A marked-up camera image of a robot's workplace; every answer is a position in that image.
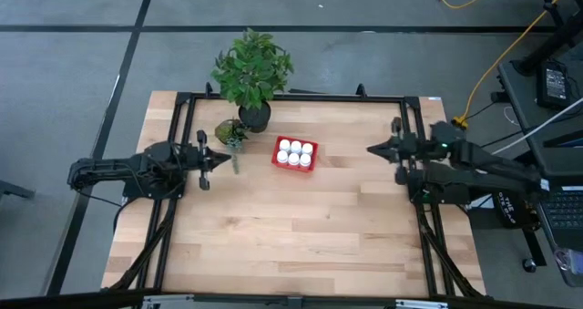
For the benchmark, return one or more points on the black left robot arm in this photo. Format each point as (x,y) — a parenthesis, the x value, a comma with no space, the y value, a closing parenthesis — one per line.
(114,170)

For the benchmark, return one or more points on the black floor stand foot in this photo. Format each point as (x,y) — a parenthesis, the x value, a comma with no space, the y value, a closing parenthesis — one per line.
(13,190)

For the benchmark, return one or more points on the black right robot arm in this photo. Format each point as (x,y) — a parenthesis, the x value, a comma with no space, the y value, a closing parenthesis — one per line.
(483,163)

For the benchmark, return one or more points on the black metal table frame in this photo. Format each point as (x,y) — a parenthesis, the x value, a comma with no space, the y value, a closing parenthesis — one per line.
(296,98)

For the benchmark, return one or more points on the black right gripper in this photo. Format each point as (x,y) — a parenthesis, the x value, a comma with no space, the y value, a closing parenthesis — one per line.
(407,147)

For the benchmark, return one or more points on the black crossbar with silver brackets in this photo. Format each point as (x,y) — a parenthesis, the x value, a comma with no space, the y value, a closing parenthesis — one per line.
(68,301)

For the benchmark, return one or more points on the red plastic basket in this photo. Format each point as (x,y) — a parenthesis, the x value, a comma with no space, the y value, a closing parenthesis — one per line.
(275,163)

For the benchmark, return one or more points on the black desk leg with caster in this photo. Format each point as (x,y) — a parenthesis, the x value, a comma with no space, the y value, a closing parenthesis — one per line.
(529,265)

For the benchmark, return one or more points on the dark laptop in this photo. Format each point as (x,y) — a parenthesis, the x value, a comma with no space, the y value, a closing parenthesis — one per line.
(565,209)

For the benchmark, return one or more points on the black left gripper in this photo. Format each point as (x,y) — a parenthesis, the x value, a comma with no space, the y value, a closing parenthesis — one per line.
(202,158)

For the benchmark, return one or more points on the black power adapter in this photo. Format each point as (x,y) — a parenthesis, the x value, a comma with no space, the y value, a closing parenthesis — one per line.
(555,85)

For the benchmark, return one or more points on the black stand legs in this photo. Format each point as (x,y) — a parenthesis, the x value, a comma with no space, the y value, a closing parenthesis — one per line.
(553,35)

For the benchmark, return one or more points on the large green potted plant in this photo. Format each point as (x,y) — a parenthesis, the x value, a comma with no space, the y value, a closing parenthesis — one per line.
(250,69)

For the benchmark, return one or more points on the black desk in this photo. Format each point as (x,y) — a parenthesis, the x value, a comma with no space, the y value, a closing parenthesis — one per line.
(524,113)

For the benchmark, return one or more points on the small succulent plant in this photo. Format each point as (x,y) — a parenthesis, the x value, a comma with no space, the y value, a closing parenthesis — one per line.
(231,132)

